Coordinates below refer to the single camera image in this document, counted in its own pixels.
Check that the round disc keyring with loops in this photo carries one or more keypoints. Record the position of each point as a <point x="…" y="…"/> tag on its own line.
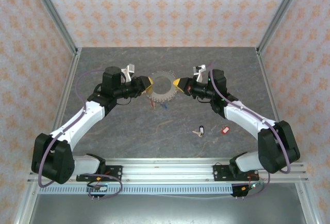
<point x="161" y="97"/>

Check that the key with blue tag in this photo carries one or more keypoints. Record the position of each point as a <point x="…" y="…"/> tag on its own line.
<point x="164" y="106"/>

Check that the key with black tag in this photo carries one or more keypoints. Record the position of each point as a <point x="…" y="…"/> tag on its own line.
<point x="201" y="130"/>

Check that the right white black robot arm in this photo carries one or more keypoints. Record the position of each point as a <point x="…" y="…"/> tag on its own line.
<point x="242" y="121"/>

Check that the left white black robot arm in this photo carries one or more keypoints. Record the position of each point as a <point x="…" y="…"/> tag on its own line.
<point x="85" y="116"/>

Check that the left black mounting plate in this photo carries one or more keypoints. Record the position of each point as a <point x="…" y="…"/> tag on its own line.
<point x="116" y="171"/>

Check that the black mounting plate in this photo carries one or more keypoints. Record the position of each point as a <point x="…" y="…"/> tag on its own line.
<point x="219" y="172"/>
<point x="116" y="171"/>

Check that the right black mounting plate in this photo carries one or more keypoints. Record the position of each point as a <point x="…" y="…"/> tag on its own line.
<point x="219" y="172"/>

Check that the left small controller board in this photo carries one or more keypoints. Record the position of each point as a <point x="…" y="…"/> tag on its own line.
<point x="99" y="188"/>

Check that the grey metal shelf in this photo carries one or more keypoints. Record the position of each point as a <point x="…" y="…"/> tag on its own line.
<point x="167" y="211"/>

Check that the left aluminium table side rail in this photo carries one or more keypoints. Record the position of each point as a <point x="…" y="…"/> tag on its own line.
<point x="66" y="92"/>

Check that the aluminium table side rail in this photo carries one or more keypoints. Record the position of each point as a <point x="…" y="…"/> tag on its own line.
<point x="266" y="79"/>
<point x="66" y="92"/>

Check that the right aluminium table side rail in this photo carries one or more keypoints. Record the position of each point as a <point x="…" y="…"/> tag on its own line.
<point x="266" y="79"/>

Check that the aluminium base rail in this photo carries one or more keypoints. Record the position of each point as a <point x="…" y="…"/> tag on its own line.
<point x="167" y="170"/>

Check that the left aluminium frame post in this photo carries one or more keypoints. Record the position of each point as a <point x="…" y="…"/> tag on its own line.
<point x="52" y="10"/>

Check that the aluminium frame post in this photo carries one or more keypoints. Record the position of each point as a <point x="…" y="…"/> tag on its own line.
<point x="52" y="10"/>
<point x="281" y="10"/>

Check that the right aluminium frame post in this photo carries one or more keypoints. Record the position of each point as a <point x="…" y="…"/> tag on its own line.
<point x="281" y="10"/>

